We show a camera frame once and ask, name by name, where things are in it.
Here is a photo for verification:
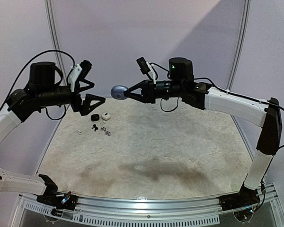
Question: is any black earbud case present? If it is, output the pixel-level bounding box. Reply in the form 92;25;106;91
90;114;100;122

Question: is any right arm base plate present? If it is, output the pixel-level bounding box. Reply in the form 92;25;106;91
218;192;266;213

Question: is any aluminium corner post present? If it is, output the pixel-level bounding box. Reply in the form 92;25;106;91
44;0;67;85
226;0;251;90

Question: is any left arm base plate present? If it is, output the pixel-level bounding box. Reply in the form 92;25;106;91
36;193;79;211

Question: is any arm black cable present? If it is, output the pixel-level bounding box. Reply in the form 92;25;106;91
150;62;284;148
0;49;76;121

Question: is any white earbud case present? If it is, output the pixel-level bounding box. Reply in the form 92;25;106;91
101;113;111;121

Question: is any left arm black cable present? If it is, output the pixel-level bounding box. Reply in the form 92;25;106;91
0;49;76;121

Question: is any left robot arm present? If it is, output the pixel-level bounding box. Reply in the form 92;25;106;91
0;60;106;205

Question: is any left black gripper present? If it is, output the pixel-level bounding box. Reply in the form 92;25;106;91
38;79;106;115

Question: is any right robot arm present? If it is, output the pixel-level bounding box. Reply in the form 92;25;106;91
124;57;282;206

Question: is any aluminium front rail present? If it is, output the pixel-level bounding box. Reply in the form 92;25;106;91
12;184;284;227

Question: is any left aluminium corner post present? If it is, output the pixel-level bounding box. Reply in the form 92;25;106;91
44;0;67;85

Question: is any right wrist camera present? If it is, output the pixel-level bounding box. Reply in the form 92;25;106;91
136;57;158;81

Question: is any right aluminium corner post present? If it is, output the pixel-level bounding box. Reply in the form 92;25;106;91
226;0;251;90

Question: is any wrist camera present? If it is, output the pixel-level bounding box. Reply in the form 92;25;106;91
67;60;92;93
136;57;158;81

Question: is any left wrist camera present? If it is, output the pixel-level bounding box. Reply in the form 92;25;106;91
67;60;92;93

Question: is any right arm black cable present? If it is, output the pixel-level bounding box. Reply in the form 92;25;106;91
150;62;284;148

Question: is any purple earbud charging case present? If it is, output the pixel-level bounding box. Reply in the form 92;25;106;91
110;85;128;100

